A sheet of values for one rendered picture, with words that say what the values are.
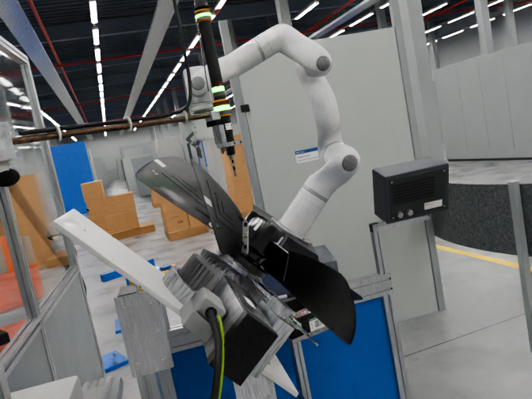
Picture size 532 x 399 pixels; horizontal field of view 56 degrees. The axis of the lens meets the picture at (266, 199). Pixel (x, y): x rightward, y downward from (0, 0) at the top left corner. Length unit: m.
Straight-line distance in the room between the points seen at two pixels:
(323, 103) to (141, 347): 1.15
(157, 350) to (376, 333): 1.00
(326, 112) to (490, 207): 1.43
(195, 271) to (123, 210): 9.31
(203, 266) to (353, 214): 2.29
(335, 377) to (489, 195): 1.54
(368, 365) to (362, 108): 1.91
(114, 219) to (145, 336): 9.31
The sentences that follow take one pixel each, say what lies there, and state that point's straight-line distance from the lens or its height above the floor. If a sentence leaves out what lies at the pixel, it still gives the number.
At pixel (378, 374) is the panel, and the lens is 2.09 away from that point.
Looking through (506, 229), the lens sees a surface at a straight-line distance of 3.09.
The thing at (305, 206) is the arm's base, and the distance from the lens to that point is 2.02.
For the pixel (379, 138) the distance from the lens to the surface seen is 3.50.
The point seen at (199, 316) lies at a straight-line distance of 1.02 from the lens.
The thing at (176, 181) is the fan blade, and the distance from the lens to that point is 1.36.
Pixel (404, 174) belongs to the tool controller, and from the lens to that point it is 1.89.
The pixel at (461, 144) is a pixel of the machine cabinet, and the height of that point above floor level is 0.40.
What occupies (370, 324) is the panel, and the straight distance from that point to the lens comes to 2.01.
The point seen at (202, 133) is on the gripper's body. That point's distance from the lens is 1.87.
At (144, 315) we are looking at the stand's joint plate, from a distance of 1.25.
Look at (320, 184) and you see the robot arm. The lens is 2.01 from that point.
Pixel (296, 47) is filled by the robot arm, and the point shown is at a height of 1.75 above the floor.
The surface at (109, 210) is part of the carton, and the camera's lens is 10.53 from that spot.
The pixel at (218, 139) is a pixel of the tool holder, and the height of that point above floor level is 1.47.
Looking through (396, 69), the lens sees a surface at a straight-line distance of 3.59.
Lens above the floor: 1.45
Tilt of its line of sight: 7 degrees down
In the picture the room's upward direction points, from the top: 11 degrees counter-clockwise
